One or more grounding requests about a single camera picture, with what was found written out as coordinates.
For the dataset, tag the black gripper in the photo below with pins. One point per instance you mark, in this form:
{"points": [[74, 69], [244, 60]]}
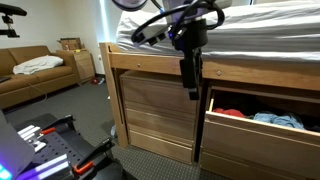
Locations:
{"points": [[191, 35]]}

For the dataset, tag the wooden drawer with clothes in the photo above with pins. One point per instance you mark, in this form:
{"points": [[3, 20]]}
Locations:
{"points": [[253, 143]]}

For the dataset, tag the grey robot arm base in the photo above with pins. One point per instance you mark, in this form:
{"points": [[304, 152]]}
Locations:
{"points": [[15, 150]]}

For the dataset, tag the wooden three-drawer dresser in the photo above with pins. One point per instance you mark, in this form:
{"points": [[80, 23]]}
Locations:
{"points": [[156, 116]]}

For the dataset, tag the wooden dresser with open drawer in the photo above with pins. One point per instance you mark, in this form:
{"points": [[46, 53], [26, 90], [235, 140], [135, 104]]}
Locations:
{"points": [[233, 166]]}

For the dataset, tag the red cloth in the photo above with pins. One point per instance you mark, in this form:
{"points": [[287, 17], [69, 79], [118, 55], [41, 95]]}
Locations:
{"points": [[230, 112]]}

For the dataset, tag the mattress with white sheet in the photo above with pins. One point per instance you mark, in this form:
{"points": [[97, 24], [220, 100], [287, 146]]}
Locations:
{"points": [[266, 33]]}

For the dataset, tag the blue cloth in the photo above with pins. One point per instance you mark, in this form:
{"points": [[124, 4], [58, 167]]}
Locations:
{"points": [[280, 119]]}

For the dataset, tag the red object on floor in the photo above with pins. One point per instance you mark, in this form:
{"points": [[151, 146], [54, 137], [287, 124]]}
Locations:
{"points": [[95, 80]]}

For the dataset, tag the small wooden nightstand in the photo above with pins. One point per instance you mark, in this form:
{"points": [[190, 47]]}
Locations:
{"points": [[83, 65]]}

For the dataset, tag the black robot cart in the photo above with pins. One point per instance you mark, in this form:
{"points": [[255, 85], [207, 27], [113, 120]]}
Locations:
{"points": [[106, 170]]}

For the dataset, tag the orange and black clamp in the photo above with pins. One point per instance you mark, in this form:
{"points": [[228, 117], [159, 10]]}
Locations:
{"points": [[91, 156], [58, 124]]}

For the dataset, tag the cardboard box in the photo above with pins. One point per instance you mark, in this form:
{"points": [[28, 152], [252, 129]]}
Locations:
{"points": [[70, 44]]}

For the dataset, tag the brown sofa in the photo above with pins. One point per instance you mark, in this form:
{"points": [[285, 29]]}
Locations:
{"points": [[40, 81]]}

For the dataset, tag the white blanket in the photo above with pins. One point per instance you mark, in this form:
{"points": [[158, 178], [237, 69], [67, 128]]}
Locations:
{"points": [[36, 64]]}

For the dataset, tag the wooden bed frame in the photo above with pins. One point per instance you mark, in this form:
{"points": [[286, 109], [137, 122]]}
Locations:
{"points": [[150, 63]]}

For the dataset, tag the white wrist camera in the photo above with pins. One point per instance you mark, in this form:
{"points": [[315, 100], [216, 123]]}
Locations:
{"points": [[148, 35]]}

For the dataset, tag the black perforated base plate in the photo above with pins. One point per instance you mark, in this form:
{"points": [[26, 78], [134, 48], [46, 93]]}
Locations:
{"points": [[56, 146]]}

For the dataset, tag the black camera on stand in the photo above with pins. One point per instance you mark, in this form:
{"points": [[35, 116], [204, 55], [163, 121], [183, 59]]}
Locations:
{"points": [[10, 11]]}

